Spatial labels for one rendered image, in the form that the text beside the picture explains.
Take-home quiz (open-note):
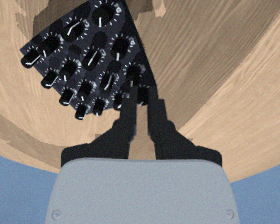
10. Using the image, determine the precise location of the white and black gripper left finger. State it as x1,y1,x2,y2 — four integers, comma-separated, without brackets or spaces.
61,86,138,168

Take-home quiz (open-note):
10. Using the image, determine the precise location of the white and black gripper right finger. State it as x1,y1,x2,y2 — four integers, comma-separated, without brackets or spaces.
147,86,222,167

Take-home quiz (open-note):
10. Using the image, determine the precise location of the black knob box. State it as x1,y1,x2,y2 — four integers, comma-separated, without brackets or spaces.
20,0,157,120

